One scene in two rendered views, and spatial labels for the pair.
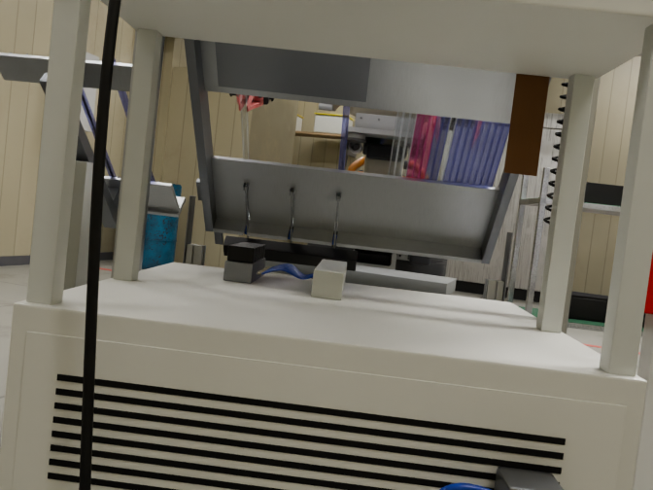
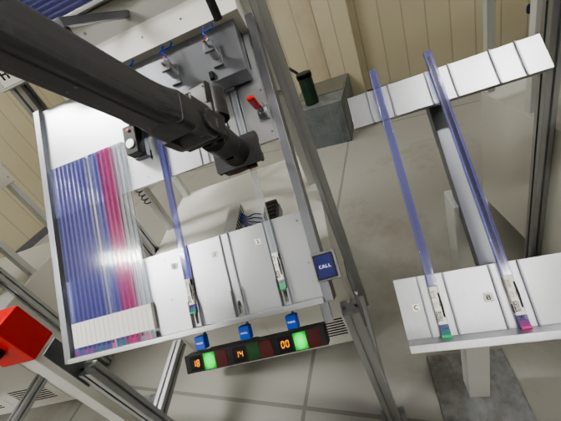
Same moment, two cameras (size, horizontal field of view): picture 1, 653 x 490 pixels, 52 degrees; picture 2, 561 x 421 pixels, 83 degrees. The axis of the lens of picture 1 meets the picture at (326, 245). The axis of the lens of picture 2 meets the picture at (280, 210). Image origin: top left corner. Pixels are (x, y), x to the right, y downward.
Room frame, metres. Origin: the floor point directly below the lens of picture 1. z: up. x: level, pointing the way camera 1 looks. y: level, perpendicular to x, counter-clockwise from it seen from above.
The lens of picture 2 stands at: (2.14, 0.37, 1.24)
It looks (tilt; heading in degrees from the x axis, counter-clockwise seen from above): 32 degrees down; 192
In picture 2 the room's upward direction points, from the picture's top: 25 degrees counter-clockwise
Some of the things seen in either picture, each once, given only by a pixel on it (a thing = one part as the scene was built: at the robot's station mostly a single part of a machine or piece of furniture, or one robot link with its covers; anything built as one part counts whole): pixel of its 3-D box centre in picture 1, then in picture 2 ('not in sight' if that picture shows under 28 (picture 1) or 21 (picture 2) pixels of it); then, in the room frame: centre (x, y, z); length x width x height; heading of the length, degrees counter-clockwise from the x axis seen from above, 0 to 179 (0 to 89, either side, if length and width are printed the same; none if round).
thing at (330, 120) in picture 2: not in sight; (313, 93); (-0.99, 0.49, 0.39); 0.78 x 0.62 x 0.78; 163
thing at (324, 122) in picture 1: (333, 125); not in sight; (9.55, 0.09, 1.96); 0.48 x 0.39 x 0.27; 73
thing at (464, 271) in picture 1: (508, 206); not in sight; (8.37, -2.18, 1.07); 1.66 x 1.27 x 2.14; 73
